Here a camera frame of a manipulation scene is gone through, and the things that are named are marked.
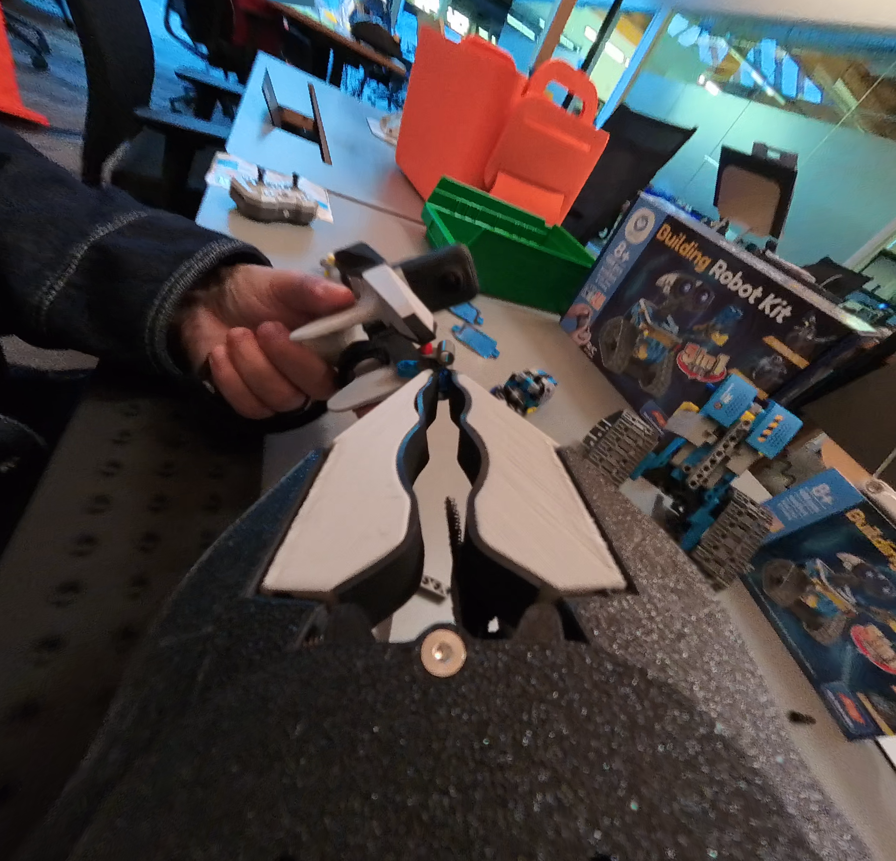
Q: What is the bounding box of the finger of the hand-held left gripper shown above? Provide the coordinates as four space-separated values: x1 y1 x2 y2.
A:
361 263 438 345

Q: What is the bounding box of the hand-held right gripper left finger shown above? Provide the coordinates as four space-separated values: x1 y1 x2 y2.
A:
259 371 431 624

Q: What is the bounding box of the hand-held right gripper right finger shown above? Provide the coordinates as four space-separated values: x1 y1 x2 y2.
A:
447 371 627 632

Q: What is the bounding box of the blue pin connector piece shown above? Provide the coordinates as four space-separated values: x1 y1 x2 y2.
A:
395 359 436 414

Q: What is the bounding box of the small black connector piece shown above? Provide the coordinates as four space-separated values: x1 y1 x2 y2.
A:
420 339 457 386

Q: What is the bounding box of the person's left forearm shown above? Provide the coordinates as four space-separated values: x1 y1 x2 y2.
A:
0 122 274 386

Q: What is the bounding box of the grey desk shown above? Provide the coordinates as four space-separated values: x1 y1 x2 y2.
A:
196 49 896 861

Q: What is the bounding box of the person's left hand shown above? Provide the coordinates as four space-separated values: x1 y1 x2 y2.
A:
171 266 358 421

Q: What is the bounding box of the green plastic bin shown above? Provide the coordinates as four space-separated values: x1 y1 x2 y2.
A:
421 175 597 316

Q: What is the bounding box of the small blue toy car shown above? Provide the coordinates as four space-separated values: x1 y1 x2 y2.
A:
490 367 560 415

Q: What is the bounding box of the grey remote controller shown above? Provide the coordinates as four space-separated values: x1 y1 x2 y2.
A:
230 164 322 226

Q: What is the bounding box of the orange plastic case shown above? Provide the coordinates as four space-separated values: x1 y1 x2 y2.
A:
395 24 610 226

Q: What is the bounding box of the tracked toy robot model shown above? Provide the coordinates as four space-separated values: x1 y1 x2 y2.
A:
581 374 806 592

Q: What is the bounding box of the printed leaflet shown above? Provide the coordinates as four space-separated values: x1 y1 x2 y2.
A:
205 150 331 225

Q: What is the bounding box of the person's dotted clothing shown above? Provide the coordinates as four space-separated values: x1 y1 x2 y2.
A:
0 378 330 861

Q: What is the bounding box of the robot kit box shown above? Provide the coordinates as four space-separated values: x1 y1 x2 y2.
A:
742 468 896 742
560 190 884 428

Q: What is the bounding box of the black framed panel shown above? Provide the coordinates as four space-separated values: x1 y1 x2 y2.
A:
714 142 800 254

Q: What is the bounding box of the black office chair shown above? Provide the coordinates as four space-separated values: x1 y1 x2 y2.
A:
59 0 232 197

